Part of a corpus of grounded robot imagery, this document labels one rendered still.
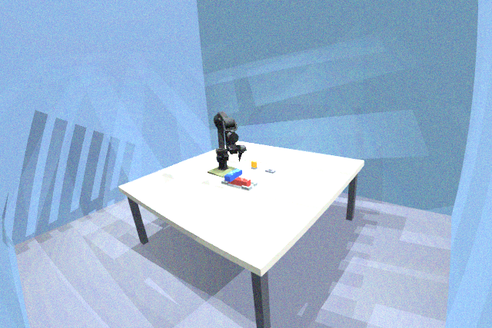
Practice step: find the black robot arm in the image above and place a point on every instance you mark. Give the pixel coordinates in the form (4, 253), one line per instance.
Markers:
(226, 127)

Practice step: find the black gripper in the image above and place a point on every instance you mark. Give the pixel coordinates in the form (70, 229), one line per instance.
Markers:
(220, 152)

